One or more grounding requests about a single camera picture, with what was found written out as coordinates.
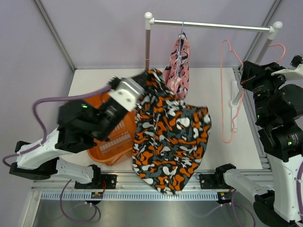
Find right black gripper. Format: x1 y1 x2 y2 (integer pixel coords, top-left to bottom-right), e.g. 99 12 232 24
240 61 289 123

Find blue wire hanger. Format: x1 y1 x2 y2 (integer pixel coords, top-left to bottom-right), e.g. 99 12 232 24
177 20 187 78

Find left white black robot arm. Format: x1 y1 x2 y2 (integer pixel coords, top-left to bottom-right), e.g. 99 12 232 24
9 71 150 189

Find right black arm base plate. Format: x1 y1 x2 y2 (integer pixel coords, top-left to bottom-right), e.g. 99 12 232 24
199 174 240 190

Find metal clothes rack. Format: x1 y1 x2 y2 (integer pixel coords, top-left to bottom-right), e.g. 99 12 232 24
140 11 284 132

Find orange plastic basket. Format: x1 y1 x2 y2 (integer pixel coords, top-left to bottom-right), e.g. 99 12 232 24
84 93 138 166

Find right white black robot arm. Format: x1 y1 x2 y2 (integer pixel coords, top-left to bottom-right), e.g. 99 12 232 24
214 61 303 227

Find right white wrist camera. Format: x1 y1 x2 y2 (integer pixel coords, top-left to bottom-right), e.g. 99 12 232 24
271 54 303 81

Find orange camouflage shorts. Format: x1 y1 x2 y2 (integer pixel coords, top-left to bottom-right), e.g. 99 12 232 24
132 69 212 195

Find aluminium rail frame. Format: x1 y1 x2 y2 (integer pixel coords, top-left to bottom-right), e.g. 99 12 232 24
22 68 292 227

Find pink patterned shorts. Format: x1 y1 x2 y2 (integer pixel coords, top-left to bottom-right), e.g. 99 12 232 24
163 32 191 99

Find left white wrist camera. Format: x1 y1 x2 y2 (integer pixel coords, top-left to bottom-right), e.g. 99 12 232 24
109 78 144 112

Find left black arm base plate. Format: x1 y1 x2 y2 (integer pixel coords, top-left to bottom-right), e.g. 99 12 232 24
74 174 117 189

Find pink wire hanger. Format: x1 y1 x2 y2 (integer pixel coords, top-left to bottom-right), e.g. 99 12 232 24
220 39 286 144

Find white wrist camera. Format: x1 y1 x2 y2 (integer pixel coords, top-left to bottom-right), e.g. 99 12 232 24
109 78 144 112
271 54 303 81

